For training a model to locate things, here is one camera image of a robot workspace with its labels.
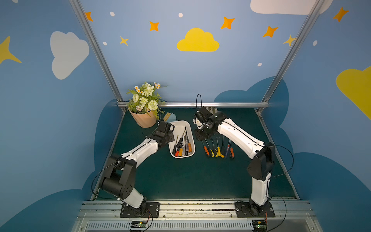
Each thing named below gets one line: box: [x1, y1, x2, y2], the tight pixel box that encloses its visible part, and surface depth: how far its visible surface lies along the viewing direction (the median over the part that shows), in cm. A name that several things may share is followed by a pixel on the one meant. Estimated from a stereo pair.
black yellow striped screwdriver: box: [209, 137, 215, 158], surface depth 97 cm
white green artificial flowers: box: [126, 82, 168, 120], surface depth 90 cm
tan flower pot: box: [128, 109, 157, 129], surface depth 98 cm
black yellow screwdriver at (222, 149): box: [220, 135, 226, 159], surface depth 97 cm
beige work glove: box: [205, 106, 218, 116], surface depth 125 cm
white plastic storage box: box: [168, 120, 197, 158], surface depth 97 cm
